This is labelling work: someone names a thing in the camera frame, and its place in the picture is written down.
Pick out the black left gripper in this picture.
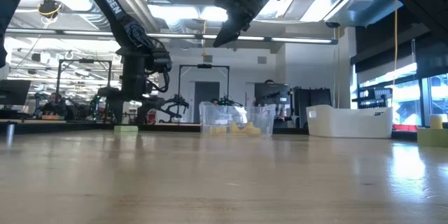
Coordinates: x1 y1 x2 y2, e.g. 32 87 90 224
97 45 167 125

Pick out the green block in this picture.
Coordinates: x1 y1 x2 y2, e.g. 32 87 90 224
416 127 448 148
113 125 139 134

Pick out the yellow arch block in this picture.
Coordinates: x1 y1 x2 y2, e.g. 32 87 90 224
228 121 263 136

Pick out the yellow cylinder block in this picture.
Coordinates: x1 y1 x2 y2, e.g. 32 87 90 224
429 113 444 130

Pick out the long ceiling light strip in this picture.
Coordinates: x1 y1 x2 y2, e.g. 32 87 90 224
0 27 339 46

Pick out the grey door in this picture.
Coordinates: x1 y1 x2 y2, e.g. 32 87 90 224
193 80 221 124

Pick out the black computer monitor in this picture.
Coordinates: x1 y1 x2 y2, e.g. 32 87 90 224
254 83 291 106
0 79 32 106

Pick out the clear plastic bin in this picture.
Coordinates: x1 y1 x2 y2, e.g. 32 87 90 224
198 101 277 137

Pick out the black cabinet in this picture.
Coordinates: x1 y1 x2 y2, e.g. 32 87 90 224
291 87 333 130

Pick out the white plastic bin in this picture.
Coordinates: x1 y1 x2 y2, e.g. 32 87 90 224
305 104 394 139

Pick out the black shelf rack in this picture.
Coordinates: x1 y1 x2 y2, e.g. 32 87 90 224
351 86 393 110

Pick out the red box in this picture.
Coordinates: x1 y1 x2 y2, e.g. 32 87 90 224
391 123 419 133

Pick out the black gantry frame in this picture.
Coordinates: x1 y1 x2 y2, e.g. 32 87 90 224
55 58 113 120
177 64 231 108

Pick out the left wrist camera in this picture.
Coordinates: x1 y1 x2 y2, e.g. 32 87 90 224
149 47 173 75

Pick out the ceiling cord reel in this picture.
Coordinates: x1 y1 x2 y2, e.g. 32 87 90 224
37 0 63 20

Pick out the yellow hanging cord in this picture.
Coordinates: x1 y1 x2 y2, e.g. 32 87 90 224
393 0 400 88

